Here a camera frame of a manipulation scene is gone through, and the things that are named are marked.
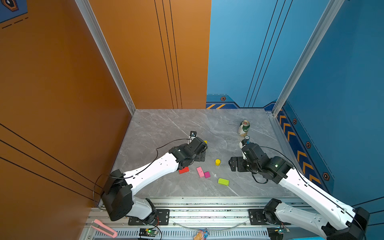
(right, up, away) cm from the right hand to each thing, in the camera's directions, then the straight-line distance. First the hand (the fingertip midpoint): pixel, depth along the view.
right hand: (234, 163), depth 76 cm
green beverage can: (+14, +20, +24) cm, 34 cm away
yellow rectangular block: (-13, +8, +24) cm, 29 cm away
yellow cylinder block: (-7, -3, +14) cm, 16 cm away
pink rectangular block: (-17, -8, +11) cm, 22 cm away
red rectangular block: (-26, -7, +12) cm, 30 cm away
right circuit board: (+20, -31, -6) cm, 37 cm away
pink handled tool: (-66, -29, -5) cm, 73 cm away
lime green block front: (-4, -13, +9) cm, 16 cm away
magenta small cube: (-13, -10, +12) cm, 20 cm away
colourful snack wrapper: (-17, -30, -9) cm, 36 cm away
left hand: (-19, +5, +7) cm, 21 cm away
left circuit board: (-44, -32, -5) cm, 54 cm away
